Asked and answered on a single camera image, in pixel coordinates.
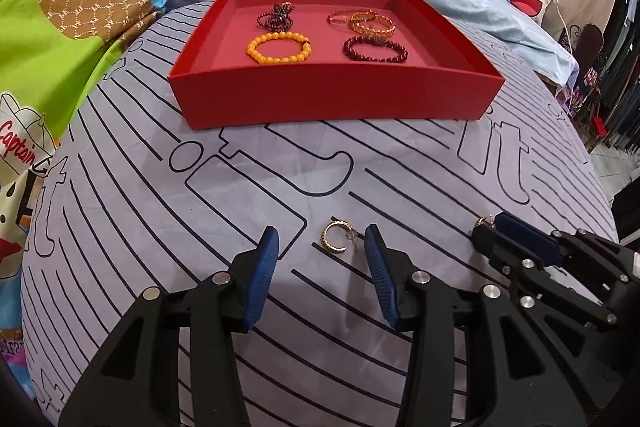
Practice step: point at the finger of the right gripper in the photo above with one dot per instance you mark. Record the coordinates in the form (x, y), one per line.
(502, 253)
(540, 244)

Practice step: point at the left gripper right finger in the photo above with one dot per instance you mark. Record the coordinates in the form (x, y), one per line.
(511, 378)

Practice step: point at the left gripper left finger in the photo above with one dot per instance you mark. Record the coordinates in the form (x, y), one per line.
(133, 378)

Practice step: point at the gold woven bangle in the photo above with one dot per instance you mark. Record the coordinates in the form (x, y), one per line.
(372, 24)

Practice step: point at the thin rose gold bangle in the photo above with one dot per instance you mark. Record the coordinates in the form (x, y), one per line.
(347, 16)

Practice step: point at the striped lilac bed cover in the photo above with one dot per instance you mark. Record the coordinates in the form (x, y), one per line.
(136, 199)

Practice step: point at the dark wooden chair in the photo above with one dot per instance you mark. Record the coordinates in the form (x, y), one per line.
(586, 51)

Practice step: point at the red shallow tray box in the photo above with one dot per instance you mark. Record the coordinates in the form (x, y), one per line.
(266, 61)

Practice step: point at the colourful cartoon monkey blanket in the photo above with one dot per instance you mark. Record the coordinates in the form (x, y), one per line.
(53, 52)

